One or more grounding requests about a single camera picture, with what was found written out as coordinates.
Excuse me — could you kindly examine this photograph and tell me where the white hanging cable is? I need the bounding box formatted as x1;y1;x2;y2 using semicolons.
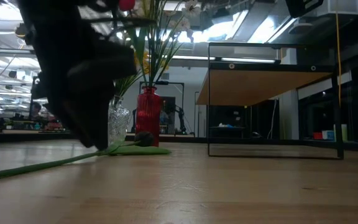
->
266;98;278;140

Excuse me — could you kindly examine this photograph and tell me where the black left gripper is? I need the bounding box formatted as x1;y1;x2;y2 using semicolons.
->
16;0;139;151

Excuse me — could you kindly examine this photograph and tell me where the red ribbed glass vase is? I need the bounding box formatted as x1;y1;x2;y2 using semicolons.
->
135;86;163;147

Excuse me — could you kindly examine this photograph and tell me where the small blue box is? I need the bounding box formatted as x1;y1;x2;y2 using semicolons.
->
321;129;335;141

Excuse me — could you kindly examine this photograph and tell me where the white ceiling unit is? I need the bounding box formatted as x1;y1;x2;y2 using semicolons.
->
317;0;358;17

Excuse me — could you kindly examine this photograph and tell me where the wooden shelf with black frame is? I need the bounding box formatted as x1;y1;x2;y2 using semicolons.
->
196;41;346;161

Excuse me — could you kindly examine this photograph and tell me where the black round ceiling device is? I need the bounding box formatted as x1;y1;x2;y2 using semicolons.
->
14;23;30;40

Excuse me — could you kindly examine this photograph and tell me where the yellow artificial flower bunch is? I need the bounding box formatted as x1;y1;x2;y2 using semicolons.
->
114;49;171;98

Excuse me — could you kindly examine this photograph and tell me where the white artificial flower bunch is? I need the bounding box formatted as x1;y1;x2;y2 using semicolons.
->
135;0;205;90

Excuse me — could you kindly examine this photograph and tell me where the clear cut glass vase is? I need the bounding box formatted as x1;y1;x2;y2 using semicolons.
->
107;95;131;146

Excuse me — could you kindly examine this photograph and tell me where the person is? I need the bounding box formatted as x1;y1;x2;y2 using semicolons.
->
29;101;44;121

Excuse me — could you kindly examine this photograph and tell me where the light green cup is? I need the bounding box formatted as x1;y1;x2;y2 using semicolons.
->
340;123;349;142

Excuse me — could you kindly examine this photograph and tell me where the red artificial tulip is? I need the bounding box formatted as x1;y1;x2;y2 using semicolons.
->
117;0;150;89

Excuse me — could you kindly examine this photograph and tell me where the dark artificial tulip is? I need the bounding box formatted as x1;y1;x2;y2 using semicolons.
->
0;130;173;184

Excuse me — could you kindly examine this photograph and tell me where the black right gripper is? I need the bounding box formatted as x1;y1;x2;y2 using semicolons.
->
285;0;325;19

